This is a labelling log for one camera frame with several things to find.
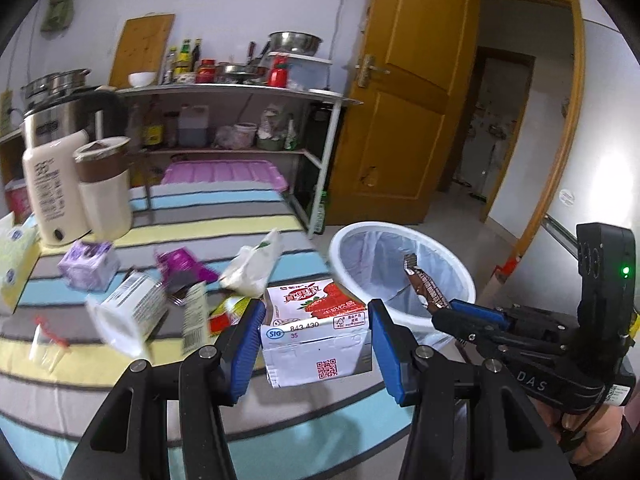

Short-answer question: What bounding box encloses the person's right hand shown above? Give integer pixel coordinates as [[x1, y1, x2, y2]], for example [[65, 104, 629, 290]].
[[550, 402, 626, 468]]

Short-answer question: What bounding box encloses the small purple box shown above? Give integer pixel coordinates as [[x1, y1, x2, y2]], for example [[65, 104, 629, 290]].
[[57, 240, 121, 292]]

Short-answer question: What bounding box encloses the white printed wrapper strip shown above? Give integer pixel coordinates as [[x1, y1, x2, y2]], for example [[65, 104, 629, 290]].
[[181, 282, 211, 356]]

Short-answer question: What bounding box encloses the white yogurt cup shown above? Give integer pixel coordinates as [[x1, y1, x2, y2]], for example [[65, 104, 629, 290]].
[[86, 271, 168, 358]]

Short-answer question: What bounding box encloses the purple snack wrapper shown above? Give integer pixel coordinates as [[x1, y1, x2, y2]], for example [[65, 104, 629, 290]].
[[154, 247, 221, 293]]

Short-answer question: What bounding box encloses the white metal shelf rack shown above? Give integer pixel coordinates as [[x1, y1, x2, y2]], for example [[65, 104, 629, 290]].
[[97, 85, 363, 238]]

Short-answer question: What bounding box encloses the green glass bottle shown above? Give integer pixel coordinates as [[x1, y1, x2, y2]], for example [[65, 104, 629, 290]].
[[312, 191, 328, 235]]

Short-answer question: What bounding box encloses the brown and cream cup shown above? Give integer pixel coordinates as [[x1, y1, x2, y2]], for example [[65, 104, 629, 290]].
[[74, 136, 133, 241]]

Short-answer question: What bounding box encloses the yellow and red wrapper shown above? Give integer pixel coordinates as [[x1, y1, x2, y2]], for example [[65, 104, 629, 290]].
[[207, 295, 253, 336]]

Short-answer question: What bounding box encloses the red strawberry milk carton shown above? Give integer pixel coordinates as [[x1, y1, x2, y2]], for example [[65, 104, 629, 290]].
[[260, 280, 373, 388]]

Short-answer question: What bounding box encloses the pink lid storage box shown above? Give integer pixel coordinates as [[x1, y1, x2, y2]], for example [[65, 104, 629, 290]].
[[161, 159, 290, 192]]

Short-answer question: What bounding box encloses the brown chocolate bar wrapper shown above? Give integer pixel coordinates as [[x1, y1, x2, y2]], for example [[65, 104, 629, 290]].
[[402, 254, 453, 318]]

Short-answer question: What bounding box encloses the steel cooking pot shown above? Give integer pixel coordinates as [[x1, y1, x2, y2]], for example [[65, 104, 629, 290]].
[[20, 69, 92, 106]]

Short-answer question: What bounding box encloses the white round container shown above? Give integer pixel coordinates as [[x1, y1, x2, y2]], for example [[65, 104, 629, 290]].
[[232, 122, 258, 150]]

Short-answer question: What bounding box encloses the white paper bag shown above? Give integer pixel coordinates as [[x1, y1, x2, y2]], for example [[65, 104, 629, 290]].
[[218, 229, 283, 295]]

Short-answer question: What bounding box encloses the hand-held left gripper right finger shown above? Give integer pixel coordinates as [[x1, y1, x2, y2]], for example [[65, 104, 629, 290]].
[[367, 299, 581, 480]]

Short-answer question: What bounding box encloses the white round trash bin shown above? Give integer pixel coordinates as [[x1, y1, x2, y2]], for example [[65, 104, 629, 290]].
[[329, 221, 476, 356]]

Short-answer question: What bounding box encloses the pinkish plastic bag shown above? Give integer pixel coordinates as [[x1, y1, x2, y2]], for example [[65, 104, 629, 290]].
[[214, 125, 241, 150]]

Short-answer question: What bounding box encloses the steel electric kettle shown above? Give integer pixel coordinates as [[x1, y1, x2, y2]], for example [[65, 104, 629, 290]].
[[21, 87, 132, 186]]

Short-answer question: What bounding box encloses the bundle of plastic bags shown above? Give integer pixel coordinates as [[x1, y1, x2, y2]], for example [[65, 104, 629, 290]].
[[257, 105, 301, 152]]

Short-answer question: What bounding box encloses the wooden cutting board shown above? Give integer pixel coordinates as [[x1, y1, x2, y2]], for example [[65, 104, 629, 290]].
[[109, 14, 176, 88]]

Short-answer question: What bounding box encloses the oil jug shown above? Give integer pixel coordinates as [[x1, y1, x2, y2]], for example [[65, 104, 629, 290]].
[[177, 105, 211, 147]]

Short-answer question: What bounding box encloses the wooden door frame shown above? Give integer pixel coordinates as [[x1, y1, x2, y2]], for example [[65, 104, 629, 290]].
[[477, 0, 586, 261]]

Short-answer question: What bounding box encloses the translucent bin liner bag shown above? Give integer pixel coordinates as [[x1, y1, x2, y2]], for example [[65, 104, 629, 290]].
[[340, 230, 463, 316]]

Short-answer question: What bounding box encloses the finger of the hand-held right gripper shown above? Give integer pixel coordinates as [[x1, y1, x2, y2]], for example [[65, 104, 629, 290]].
[[449, 299, 512, 330], [431, 309, 496, 345]]

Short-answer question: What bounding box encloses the large steel bowl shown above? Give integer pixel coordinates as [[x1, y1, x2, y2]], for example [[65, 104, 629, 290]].
[[267, 31, 323, 57]]

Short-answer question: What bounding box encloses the yellow label oil bottle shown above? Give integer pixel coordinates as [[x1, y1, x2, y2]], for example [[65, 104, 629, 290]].
[[142, 102, 165, 150]]

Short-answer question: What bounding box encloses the red box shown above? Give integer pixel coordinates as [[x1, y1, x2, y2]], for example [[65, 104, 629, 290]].
[[4, 179, 32, 225]]

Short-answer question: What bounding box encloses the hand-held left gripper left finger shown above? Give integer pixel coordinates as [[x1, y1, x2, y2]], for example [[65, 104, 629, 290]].
[[62, 299, 267, 480]]

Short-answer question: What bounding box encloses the metal rail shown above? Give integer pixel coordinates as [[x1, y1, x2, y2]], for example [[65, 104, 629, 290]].
[[542, 212, 583, 258]]

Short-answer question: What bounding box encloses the steel pan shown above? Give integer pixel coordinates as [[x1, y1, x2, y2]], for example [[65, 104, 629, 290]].
[[216, 62, 268, 85]]

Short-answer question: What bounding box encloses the clear plastic wrapper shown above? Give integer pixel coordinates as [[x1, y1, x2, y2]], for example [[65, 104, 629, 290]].
[[29, 316, 68, 373]]

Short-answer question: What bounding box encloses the yellow wooden door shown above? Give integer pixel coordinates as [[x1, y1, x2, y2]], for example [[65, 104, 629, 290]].
[[325, 0, 483, 226]]

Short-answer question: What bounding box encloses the wooden stick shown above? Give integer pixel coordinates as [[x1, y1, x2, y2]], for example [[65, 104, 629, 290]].
[[477, 252, 523, 311]]

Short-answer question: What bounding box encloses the yellow tissue pack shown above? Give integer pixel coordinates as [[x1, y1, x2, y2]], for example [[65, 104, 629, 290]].
[[0, 212, 41, 313]]

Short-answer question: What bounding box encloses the brass door handle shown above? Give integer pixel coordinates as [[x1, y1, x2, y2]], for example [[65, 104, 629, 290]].
[[350, 54, 391, 92]]

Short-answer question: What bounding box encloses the clear plastic container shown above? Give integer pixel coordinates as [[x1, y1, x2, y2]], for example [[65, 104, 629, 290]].
[[265, 51, 333, 92]]

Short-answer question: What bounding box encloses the green yellow label bottle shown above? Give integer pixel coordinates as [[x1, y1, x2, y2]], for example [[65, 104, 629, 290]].
[[175, 37, 193, 76]]

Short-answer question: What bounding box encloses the clear seasoning bottle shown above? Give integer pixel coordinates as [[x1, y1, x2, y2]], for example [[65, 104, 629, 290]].
[[164, 46, 180, 85]]

